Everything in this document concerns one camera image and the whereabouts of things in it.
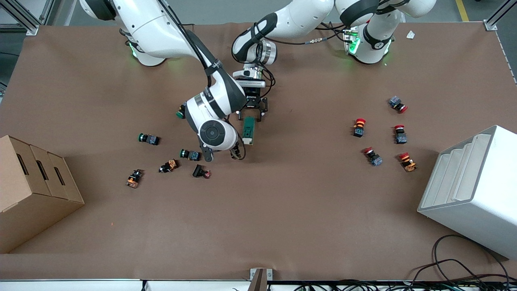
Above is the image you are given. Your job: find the metal table bracket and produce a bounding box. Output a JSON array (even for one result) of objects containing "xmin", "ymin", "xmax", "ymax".
[{"xmin": 247, "ymin": 268, "xmax": 273, "ymax": 291}]

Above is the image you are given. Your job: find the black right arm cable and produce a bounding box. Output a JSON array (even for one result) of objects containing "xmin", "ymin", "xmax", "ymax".
[{"xmin": 156, "ymin": 0, "xmax": 225, "ymax": 87}]

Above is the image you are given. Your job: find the stepped brown cardboard box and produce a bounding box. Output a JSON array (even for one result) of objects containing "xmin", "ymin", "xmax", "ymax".
[{"xmin": 0, "ymin": 135, "xmax": 85, "ymax": 254}]

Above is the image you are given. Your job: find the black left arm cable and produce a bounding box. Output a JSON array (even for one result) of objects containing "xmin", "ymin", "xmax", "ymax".
[{"xmin": 231, "ymin": 20, "xmax": 356, "ymax": 97}]

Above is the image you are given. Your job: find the stepped white storage box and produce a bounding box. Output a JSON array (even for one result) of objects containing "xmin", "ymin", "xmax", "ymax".
[{"xmin": 417, "ymin": 125, "xmax": 517, "ymax": 260}]

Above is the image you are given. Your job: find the black looped cable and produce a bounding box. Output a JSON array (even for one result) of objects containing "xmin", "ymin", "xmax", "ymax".
[{"xmin": 410, "ymin": 234, "xmax": 517, "ymax": 291}]

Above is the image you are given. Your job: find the aluminium frame profile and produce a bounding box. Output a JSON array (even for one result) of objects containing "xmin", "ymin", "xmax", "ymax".
[
  {"xmin": 483, "ymin": 0, "xmax": 517, "ymax": 32},
  {"xmin": 0, "ymin": 0, "xmax": 55, "ymax": 37}
]

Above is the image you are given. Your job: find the red button orange block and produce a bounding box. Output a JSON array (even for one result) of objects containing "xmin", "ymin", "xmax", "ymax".
[{"xmin": 399, "ymin": 152, "xmax": 418, "ymax": 173}]

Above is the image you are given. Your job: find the brown paper table cover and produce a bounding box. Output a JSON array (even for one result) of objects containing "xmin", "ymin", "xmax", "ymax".
[{"xmin": 0, "ymin": 22, "xmax": 517, "ymax": 281}]

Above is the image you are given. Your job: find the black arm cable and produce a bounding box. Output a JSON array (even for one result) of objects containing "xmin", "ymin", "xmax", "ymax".
[
  {"xmin": 231, "ymin": 20, "xmax": 356, "ymax": 97},
  {"xmin": 156, "ymin": 0, "xmax": 225, "ymax": 87}
]

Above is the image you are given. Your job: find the black selector switch orange block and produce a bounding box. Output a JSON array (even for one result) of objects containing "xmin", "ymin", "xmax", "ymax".
[{"xmin": 158, "ymin": 159, "xmax": 179, "ymax": 174}]

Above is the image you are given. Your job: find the green load switch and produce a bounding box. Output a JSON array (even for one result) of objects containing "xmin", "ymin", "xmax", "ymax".
[{"xmin": 242, "ymin": 117, "xmax": 256, "ymax": 146}]

